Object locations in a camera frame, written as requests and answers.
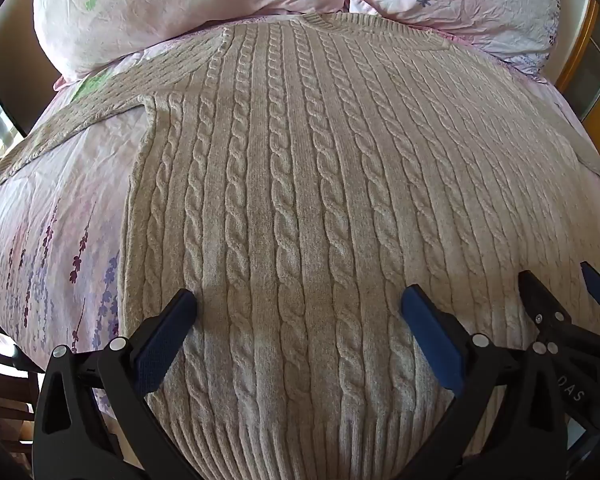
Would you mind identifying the wooden cabinet with glass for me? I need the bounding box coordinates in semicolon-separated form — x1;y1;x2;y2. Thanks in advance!
554;0;600;161

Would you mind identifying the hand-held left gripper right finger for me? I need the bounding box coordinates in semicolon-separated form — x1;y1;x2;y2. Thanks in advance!
401;284;569;480

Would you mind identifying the pink floral bed sheet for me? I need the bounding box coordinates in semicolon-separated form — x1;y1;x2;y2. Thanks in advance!
0;25;600;411

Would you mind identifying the beige cable knit sweater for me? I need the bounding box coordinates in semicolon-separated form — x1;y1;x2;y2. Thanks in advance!
0;12;600;480

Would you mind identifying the brown wooden chair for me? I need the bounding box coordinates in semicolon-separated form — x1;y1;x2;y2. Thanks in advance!
0;305;48;466

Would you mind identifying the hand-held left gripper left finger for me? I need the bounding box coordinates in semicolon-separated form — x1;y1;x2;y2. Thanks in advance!
31;288;207;480

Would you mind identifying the dark chair back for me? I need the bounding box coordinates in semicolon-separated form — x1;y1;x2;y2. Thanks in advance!
0;24;42;136

